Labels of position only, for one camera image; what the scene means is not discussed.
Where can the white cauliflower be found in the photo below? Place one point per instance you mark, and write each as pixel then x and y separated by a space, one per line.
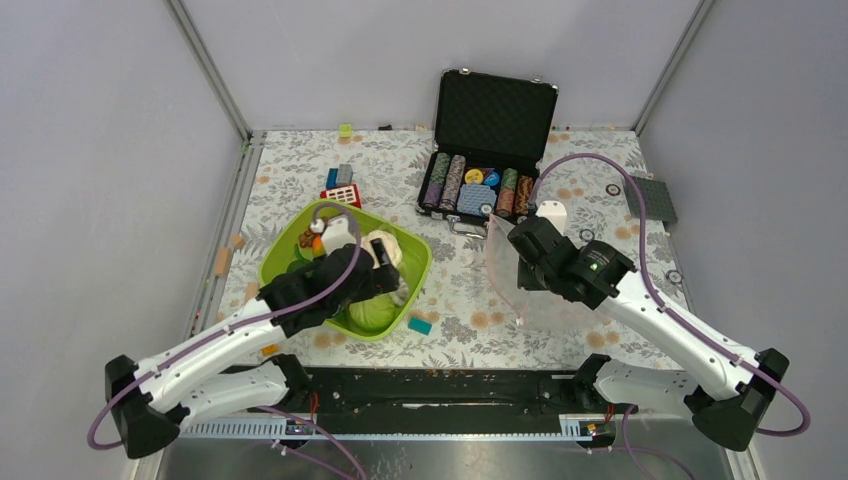
pixel 389 243

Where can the red grape bunch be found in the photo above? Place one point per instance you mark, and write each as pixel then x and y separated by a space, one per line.
pixel 307 239

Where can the teal small block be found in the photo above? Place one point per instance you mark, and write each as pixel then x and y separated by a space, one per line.
pixel 420 326

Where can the green cabbage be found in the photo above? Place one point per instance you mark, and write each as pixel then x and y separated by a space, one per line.
pixel 372 316

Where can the floral patterned table mat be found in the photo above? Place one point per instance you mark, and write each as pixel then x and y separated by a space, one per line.
pixel 472 326

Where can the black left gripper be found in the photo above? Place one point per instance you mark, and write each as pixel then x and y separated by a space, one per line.
pixel 382 280

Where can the orange small block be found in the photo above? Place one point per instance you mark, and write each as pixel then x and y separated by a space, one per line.
pixel 269 350

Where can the short wooden block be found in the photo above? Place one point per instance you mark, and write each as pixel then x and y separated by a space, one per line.
pixel 251 291

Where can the blue toy block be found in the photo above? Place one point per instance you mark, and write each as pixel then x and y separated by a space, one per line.
pixel 331 180

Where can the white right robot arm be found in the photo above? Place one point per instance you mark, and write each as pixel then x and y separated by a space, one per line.
pixel 723 387

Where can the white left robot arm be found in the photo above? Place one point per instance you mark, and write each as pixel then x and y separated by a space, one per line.
pixel 152 401

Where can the clear pink zip top bag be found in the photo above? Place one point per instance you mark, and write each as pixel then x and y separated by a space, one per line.
pixel 533 310

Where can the green plastic food tray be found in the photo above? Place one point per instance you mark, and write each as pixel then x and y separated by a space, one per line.
pixel 416 262

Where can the grey lego baseplate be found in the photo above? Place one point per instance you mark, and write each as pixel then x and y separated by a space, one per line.
pixel 657 200

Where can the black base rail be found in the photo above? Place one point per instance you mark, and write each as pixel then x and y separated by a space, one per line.
pixel 442 402

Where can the red white toy block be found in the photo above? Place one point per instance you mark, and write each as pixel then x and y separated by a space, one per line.
pixel 347 194

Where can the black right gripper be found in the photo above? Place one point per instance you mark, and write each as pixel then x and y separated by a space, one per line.
pixel 525 280

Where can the small wooden cube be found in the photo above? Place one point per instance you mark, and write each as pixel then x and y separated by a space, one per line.
pixel 237 241

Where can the grey toy block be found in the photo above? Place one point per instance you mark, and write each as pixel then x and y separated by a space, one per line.
pixel 344 175

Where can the dark green avocado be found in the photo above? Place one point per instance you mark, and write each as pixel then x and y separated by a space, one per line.
pixel 299 267

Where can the black poker chip case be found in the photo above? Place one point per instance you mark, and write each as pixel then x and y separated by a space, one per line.
pixel 494 123

